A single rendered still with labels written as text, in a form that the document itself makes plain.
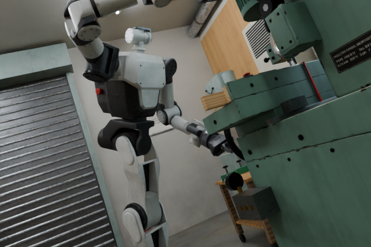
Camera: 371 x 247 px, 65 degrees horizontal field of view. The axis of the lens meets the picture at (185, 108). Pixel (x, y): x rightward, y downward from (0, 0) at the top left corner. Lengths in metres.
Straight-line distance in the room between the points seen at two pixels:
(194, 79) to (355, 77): 3.54
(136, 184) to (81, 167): 2.37
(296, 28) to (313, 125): 0.25
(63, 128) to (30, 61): 0.87
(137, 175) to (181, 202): 2.55
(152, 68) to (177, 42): 3.09
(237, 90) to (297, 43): 0.20
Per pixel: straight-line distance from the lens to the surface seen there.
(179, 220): 3.90
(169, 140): 3.91
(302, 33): 0.83
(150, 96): 1.36
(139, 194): 1.43
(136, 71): 1.28
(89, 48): 1.12
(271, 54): 1.10
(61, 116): 3.88
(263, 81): 0.91
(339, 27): 0.84
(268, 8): 0.91
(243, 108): 0.84
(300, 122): 0.82
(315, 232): 0.95
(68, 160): 3.78
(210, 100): 0.83
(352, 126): 0.74
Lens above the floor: 0.79
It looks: 10 degrees up
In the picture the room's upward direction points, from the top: 20 degrees counter-clockwise
